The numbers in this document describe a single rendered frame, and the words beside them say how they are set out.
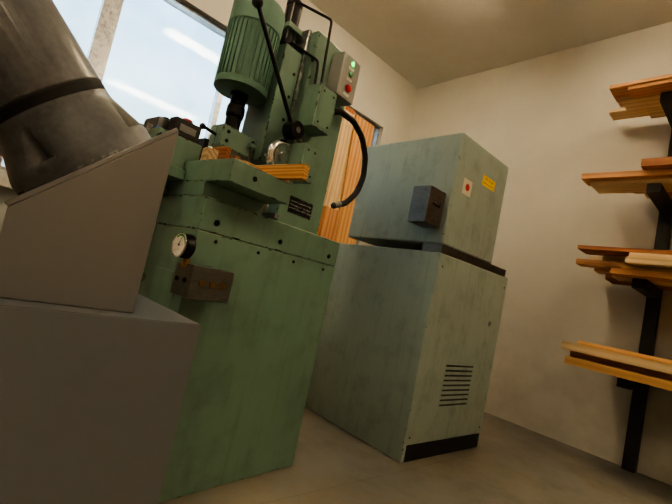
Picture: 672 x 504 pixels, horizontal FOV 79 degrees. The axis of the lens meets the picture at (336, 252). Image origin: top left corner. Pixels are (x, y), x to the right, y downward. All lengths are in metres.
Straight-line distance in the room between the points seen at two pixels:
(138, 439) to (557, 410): 2.73
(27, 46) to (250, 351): 0.93
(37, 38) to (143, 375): 0.43
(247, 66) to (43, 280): 1.02
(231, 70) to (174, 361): 1.04
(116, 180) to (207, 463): 0.95
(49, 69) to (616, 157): 3.05
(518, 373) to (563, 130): 1.73
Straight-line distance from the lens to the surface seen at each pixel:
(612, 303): 3.01
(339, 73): 1.62
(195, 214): 1.14
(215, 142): 1.40
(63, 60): 0.66
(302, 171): 1.11
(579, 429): 3.06
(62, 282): 0.59
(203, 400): 1.25
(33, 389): 0.57
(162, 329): 0.59
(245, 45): 1.47
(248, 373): 1.32
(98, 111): 0.64
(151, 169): 0.60
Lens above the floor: 0.64
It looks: 5 degrees up
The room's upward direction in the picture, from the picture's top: 12 degrees clockwise
